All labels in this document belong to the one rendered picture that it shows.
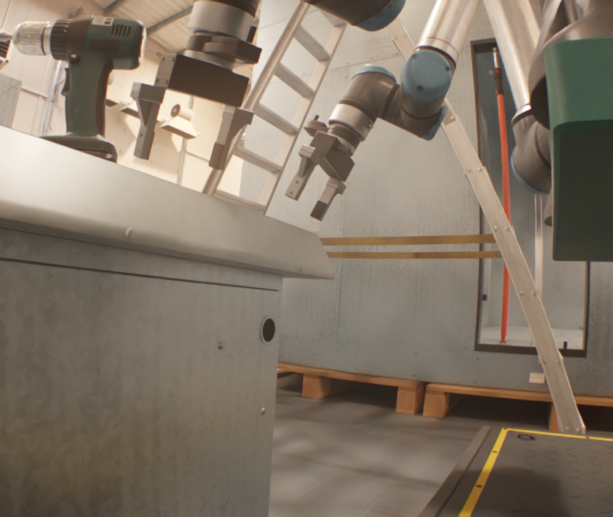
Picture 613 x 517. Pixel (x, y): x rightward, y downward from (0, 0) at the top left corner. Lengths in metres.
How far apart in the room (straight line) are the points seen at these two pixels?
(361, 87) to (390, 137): 1.66
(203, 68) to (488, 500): 0.68
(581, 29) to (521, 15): 0.81
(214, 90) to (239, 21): 0.11
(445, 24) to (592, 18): 0.59
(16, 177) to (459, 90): 2.47
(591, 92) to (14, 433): 0.43
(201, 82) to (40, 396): 0.45
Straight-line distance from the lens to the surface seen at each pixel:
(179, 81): 0.61
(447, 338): 2.31
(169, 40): 14.07
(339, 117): 0.92
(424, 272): 2.35
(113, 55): 0.55
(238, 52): 0.57
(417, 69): 0.81
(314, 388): 2.51
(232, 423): 0.51
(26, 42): 0.59
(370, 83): 0.95
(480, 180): 1.54
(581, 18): 0.32
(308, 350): 2.62
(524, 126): 0.99
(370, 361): 2.45
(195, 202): 0.39
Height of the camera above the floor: 0.56
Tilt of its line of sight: 4 degrees up
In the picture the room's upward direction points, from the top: 4 degrees clockwise
